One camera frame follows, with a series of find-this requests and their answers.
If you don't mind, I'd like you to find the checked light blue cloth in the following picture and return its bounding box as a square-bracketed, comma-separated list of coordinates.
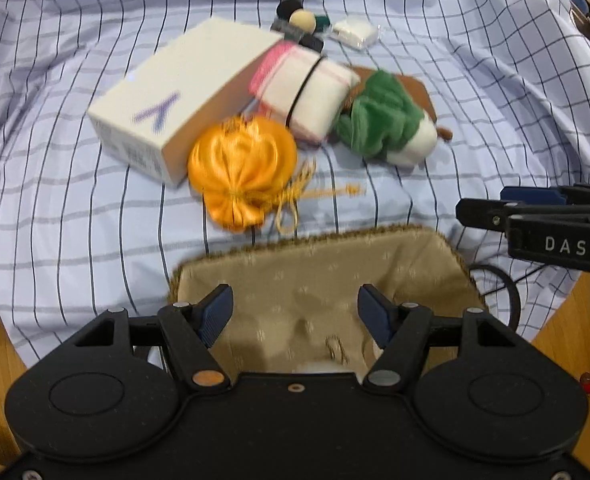
[0, 0, 590, 366]

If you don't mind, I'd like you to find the beige round ball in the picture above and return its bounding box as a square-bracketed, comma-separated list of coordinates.
[289, 9, 316, 34]

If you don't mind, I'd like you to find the green and white plush toy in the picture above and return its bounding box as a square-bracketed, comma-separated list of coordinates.
[331, 71, 438, 167]

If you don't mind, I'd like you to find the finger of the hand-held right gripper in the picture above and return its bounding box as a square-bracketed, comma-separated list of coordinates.
[456, 198, 590, 277]
[500, 184, 590, 207]

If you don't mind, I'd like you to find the woven basket with beige lining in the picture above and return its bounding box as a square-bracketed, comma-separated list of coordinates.
[167, 225, 488, 376]

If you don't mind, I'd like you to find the brown leather case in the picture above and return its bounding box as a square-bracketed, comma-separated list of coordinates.
[342, 65, 454, 142]

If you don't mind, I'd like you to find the black cable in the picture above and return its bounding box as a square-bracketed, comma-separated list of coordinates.
[467, 262, 576, 332]

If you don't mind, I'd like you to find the orange satin drawstring pouch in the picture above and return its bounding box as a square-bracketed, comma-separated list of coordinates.
[187, 115, 366, 235]

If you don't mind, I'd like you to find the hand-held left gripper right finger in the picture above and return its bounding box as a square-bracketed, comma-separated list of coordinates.
[357, 284, 518, 394]

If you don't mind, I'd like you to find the folded white cloth pink edge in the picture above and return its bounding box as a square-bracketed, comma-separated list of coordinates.
[250, 42, 360, 143]

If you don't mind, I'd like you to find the black and grey small item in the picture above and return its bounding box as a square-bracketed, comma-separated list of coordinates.
[271, 19, 326, 54]

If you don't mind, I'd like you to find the white cardboard box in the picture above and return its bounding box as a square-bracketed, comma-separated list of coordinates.
[87, 16, 288, 188]

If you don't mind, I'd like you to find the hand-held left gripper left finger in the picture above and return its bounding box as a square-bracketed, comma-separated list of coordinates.
[75, 284, 234, 394]

